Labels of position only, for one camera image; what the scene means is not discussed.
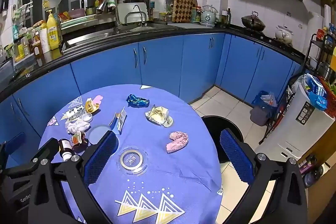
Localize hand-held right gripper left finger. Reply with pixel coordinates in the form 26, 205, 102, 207
28, 130, 118, 224

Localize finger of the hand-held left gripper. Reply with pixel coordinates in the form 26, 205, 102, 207
0, 132, 27, 161
5, 138, 59, 179

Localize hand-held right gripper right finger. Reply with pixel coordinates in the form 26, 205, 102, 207
219, 128, 309, 224

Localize orange brown wrapper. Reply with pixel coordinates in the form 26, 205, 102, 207
71, 131, 89, 149

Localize white paper towel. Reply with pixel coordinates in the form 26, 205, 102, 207
65, 119, 90, 135

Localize black round trash bin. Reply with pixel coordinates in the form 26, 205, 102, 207
201, 115, 244, 164

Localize yellow white snack wrapper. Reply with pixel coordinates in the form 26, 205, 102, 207
145, 105, 174, 127

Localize brown glass bottle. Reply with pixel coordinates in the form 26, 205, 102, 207
58, 138, 74, 161

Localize plain clear round lid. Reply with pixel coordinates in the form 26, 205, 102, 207
87, 126, 112, 145

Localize blue white small carton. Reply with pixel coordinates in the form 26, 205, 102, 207
108, 107, 127, 135

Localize black white wrapper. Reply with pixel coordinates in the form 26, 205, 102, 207
62, 106, 86, 121

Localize yellow pink wrapper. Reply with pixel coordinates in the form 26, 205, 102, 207
84, 98, 101, 113

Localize grey bin with blue bag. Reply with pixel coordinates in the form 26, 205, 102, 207
249, 91, 278, 127

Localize pink crumpled wrapper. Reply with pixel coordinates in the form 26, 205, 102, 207
166, 131, 189, 153

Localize white floor appliance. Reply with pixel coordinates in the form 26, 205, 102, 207
255, 80, 336, 160

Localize blue crumpled foil wrapper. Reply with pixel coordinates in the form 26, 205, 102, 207
126, 94, 150, 108

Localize blue patterned tablecloth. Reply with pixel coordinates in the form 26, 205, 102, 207
38, 84, 223, 224

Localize row of condiment bottles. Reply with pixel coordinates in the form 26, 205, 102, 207
10, 21, 50, 62

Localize blue white plastic bag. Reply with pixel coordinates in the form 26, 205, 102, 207
302, 73, 328, 111

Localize blue kitchen base cabinets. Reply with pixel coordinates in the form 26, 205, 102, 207
0, 31, 302, 169

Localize red plastic basket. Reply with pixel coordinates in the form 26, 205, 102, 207
319, 76, 336, 118

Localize yellow dish soap bottle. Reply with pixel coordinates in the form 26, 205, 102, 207
46, 9, 61, 51

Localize stainless steel pot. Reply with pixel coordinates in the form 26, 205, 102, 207
319, 63, 336, 83

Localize black shelf rack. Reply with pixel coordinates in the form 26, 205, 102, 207
302, 32, 336, 77

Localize white ceramic pot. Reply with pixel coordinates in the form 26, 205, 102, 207
275, 25, 294, 43

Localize dark wok with lid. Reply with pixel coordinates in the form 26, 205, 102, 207
241, 11, 267, 31

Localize yellow juice bottle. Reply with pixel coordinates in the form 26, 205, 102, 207
329, 46, 336, 71

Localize green electric kettle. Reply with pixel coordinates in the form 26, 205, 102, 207
200, 5, 218, 28

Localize tall chrome faucet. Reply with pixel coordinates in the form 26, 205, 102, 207
96, 0, 121, 33

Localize small chrome faucet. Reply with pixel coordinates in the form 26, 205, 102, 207
125, 4, 147, 28

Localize checkered wooden cutting board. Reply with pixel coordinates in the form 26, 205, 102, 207
172, 0, 196, 24

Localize clear lid with gold ring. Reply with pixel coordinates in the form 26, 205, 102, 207
117, 146, 148, 176

